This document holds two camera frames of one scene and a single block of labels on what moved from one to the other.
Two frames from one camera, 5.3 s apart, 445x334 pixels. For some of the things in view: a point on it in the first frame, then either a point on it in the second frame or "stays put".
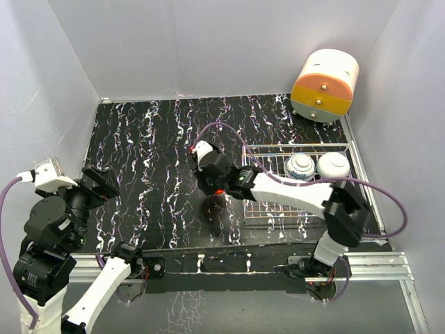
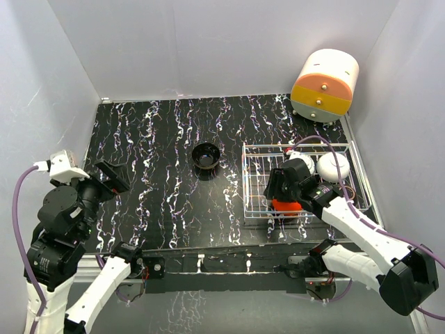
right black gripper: [201, 175] to [273, 189]
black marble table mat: [147, 146] stays put
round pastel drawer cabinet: [325, 85] stays put
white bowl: [333, 165] stays put
